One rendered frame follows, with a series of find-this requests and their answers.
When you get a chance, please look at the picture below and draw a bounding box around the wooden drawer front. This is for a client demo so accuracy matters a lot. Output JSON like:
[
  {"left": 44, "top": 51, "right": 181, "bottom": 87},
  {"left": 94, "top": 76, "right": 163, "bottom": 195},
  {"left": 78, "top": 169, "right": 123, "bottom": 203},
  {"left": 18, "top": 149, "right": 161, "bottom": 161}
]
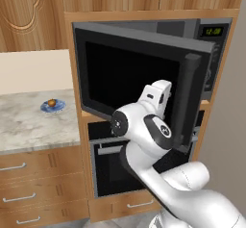
[
  {"left": 0, "top": 172, "right": 88, "bottom": 213},
  {"left": 0, "top": 145, "right": 85, "bottom": 186},
  {"left": 0, "top": 200, "right": 90, "bottom": 228}
]

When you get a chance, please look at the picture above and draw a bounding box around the blue bowl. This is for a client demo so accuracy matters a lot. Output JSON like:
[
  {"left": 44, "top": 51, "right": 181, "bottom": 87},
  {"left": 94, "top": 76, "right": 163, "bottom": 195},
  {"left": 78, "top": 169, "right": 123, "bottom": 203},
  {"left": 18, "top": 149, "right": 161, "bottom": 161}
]
[{"left": 39, "top": 98, "right": 67, "bottom": 114}]

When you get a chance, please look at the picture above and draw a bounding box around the silver drawer handle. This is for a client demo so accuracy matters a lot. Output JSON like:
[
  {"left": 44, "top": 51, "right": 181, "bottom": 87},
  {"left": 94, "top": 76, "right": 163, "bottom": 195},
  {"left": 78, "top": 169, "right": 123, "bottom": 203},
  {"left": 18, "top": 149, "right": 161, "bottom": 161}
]
[
  {"left": 0, "top": 162, "right": 28, "bottom": 172},
  {"left": 15, "top": 215, "right": 42, "bottom": 226},
  {"left": 2, "top": 191, "right": 37, "bottom": 204},
  {"left": 126, "top": 199, "right": 155, "bottom": 210}
]

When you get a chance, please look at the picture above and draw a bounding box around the silver oven door handle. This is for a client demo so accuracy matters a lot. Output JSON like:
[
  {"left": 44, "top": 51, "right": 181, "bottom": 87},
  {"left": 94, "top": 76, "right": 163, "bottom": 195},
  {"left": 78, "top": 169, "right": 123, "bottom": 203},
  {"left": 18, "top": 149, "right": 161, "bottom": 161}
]
[{"left": 97, "top": 144, "right": 125, "bottom": 156}]

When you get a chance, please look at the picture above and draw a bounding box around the black built-in oven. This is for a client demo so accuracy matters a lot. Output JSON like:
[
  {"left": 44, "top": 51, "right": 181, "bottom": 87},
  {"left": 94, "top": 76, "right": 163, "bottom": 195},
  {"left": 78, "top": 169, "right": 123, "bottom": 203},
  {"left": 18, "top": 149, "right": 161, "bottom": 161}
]
[{"left": 86, "top": 109, "right": 206, "bottom": 199}]

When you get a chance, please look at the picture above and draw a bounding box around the dark grey microwave door handle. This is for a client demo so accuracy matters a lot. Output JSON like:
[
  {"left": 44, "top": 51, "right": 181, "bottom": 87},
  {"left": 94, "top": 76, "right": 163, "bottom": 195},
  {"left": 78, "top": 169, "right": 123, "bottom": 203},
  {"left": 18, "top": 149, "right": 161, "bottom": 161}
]
[{"left": 172, "top": 53, "right": 203, "bottom": 150}]

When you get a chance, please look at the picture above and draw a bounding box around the grey microwave oven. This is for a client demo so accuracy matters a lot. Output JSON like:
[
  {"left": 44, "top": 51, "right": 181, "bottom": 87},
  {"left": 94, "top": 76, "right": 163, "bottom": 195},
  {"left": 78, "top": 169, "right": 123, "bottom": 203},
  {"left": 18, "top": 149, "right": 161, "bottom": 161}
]
[{"left": 71, "top": 17, "right": 234, "bottom": 102}]

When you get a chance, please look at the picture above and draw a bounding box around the black microwave door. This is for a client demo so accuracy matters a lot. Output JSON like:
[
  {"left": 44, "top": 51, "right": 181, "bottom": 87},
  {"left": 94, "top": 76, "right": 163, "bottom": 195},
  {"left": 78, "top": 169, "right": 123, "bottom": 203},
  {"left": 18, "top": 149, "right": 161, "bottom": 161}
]
[{"left": 72, "top": 22, "right": 216, "bottom": 153}]

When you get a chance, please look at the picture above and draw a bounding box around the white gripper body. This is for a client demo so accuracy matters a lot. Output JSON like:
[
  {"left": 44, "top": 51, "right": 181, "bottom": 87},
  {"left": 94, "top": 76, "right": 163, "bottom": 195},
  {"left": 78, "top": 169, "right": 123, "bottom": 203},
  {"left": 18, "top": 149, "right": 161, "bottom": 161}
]
[{"left": 145, "top": 79, "right": 173, "bottom": 95}]

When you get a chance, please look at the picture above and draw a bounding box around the wooden drawer under oven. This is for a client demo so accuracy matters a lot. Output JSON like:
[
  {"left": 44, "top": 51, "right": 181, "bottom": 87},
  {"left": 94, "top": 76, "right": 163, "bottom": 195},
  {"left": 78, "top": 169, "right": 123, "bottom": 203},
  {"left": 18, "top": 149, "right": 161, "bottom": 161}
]
[{"left": 88, "top": 190, "right": 162, "bottom": 223}]

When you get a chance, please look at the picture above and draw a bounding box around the wooden cupboard door with carving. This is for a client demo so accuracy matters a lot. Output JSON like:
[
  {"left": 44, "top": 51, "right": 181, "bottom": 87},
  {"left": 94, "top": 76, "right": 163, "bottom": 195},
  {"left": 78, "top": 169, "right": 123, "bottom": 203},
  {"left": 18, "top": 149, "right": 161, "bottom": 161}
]
[{"left": 0, "top": 0, "right": 66, "bottom": 53}]

